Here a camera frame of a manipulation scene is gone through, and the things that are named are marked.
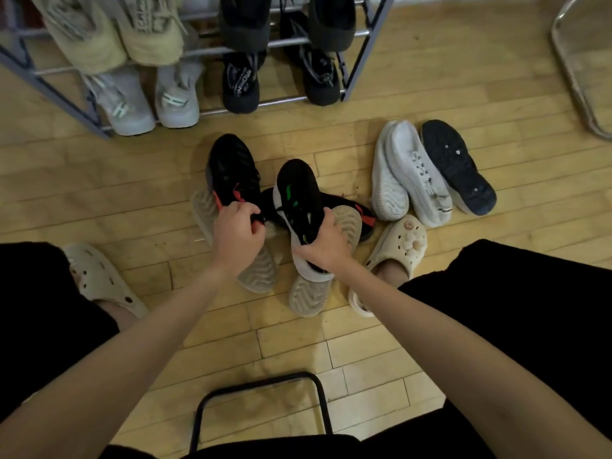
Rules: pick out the person's left hand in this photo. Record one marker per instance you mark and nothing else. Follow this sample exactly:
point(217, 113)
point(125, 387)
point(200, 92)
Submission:
point(234, 238)

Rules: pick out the person's right hand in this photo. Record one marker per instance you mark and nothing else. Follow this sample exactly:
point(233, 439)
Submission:
point(330, 250)

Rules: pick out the person's right thumb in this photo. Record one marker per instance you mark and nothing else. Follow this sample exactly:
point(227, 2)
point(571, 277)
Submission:
point(307, 253)

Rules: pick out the person's left fingers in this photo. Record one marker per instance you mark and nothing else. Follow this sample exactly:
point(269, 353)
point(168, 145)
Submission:
point(252, 218)

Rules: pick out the black sneaker with green accents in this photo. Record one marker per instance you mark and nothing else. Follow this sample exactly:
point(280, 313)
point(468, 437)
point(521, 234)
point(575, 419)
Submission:
point(299, 200)

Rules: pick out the black sneaker with red accents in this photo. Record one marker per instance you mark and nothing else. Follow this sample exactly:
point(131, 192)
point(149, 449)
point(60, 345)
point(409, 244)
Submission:
point(351, 207)
point(232, 169)

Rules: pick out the person's left forearm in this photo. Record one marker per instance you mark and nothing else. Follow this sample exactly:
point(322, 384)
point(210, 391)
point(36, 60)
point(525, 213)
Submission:
point(119, 368)

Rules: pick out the person's right forearm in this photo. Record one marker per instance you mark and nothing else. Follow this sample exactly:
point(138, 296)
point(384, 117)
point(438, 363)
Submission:
point(454, 358)

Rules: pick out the beige-soled shoe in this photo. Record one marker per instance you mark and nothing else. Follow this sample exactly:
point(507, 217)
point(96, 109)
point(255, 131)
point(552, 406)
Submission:
point(260, 274)
point(311, 296)

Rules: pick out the person's right leg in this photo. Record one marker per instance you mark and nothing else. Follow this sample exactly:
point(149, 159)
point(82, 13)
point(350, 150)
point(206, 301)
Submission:
point(389, 272)

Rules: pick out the person's leg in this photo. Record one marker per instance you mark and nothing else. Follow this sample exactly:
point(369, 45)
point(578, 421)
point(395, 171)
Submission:
point(389, 272)
point(119, 315)

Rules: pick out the cream clog with charms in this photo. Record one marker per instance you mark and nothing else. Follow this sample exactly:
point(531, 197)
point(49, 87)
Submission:
point(404, 238)

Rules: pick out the black sneaker with white print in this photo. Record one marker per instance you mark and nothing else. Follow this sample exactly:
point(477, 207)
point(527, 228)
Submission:
point(318, 74)
point(241, 83)

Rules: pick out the light grey sneaker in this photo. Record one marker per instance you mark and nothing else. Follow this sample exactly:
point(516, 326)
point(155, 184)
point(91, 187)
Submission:
point(177, 100)
point(126, 107)

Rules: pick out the person's left leg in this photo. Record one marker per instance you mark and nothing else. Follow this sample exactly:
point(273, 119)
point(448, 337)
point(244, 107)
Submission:
point(119, 315)

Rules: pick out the plain cream clog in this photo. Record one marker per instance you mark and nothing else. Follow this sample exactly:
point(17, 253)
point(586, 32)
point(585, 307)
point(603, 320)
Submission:
point(98, 277)

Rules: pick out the dark navy-soled shoe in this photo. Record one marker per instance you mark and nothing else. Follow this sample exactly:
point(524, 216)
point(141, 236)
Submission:
point(456, 164)

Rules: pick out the plain black sneaker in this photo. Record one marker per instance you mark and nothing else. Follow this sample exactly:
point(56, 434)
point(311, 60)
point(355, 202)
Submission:
point(244, 23)
point(332, 21)

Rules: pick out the grey metal shoe rack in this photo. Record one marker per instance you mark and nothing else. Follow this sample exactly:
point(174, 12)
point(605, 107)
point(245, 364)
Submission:
point(366, 47)

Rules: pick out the beige knit sneaker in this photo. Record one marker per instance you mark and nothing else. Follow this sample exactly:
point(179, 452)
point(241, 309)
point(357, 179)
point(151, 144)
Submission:
point(153, 33)
point(91, 38)

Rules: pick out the person's black shorts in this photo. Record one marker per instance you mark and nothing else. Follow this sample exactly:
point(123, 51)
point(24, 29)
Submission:
point(526, 305)

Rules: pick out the black metal stool frame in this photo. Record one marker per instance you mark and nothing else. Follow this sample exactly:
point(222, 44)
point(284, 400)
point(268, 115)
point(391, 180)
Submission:
point(313, 382)

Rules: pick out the silver metal chair frame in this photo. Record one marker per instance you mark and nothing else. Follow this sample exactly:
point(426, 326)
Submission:
point(569, 66)

